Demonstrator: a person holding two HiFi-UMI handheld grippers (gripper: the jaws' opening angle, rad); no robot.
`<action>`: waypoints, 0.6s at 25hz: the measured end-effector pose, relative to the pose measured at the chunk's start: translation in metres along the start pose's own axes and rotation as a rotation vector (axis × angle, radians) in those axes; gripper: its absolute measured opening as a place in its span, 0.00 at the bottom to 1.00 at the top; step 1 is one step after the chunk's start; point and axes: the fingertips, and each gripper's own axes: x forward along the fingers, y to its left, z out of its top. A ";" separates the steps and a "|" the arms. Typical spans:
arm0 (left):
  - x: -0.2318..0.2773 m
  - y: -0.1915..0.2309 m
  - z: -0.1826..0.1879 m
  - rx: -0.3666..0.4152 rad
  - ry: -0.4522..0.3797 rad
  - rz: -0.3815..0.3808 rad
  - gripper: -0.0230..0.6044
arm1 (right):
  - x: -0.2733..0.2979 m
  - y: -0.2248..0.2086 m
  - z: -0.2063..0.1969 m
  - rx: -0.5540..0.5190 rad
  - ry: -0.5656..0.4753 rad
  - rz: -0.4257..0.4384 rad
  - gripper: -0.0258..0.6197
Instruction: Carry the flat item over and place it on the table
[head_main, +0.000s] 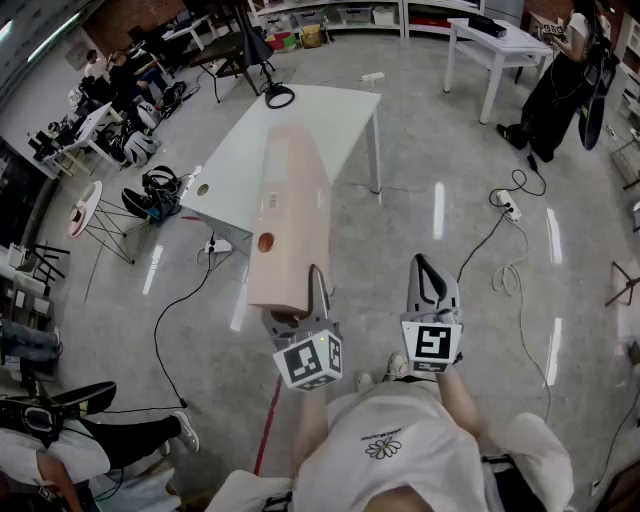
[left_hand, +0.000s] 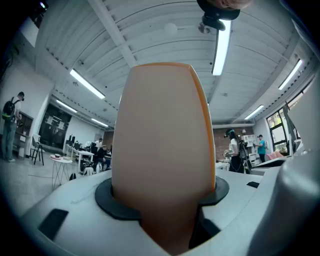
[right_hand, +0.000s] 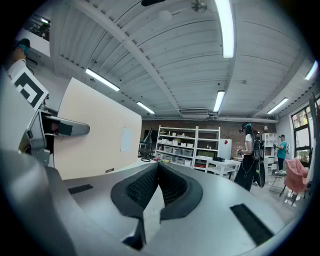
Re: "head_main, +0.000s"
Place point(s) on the pink round side table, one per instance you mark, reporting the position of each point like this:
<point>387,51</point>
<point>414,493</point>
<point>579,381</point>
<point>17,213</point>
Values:
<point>85,205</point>

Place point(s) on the person's chin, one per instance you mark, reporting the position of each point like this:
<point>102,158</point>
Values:
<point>420,502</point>

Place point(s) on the black box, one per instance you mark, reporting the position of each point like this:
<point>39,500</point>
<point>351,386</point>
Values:
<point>490,26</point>

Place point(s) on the person's left forearm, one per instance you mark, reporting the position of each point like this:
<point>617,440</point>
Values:
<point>310,425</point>

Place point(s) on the person's right white shoe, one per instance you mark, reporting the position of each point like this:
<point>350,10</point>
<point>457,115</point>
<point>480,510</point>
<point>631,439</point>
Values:
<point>397,365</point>

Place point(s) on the red and green box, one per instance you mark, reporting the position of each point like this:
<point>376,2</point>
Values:
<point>282,42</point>

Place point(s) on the grey backpack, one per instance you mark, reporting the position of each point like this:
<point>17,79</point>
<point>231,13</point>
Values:
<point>140,150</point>

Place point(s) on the yellow box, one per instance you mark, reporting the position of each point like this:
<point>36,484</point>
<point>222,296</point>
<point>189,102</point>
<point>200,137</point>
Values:
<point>311,36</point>

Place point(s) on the person's white flower-print shirt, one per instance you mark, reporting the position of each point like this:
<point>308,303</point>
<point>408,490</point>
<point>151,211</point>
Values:
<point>390,425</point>

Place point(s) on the white storage shelving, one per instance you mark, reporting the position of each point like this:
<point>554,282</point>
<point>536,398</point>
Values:
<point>360,12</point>

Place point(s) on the person's white shoe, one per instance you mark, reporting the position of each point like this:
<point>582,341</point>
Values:
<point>365,382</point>
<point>397,365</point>

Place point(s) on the black backpack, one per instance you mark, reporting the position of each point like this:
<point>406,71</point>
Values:
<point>155,195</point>

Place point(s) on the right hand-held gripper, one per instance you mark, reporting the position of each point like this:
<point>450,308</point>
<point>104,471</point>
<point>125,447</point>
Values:
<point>432,345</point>

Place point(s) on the black chair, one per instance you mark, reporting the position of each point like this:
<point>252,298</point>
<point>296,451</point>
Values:
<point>47,267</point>

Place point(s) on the white bag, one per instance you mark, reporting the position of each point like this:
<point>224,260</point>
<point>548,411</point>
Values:
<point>148,115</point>

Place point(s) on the white table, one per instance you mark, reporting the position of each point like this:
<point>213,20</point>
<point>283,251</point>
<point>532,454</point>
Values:
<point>325,115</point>

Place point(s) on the person's left white shoe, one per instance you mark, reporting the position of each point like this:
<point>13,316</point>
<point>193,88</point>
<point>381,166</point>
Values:
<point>365,382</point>

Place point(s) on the white work desk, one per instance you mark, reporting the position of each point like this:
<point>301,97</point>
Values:
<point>80,130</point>

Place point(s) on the black desk lamp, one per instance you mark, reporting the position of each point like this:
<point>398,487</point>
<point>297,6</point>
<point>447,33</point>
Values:
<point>257,45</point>

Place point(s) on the black oval object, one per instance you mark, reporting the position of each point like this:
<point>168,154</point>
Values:
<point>90,395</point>

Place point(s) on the person's right forearm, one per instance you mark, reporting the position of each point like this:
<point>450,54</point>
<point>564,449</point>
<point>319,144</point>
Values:
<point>460,400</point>

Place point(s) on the small white desk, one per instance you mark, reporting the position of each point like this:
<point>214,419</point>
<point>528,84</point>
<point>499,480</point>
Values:
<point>500,45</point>

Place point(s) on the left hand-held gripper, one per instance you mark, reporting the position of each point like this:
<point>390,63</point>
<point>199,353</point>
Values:
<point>307,357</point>

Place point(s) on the red floor tape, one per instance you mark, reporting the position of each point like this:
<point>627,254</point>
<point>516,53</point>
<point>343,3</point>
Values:
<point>267,430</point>

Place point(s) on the dark green table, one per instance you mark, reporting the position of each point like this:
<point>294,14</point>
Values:
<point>222,52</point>

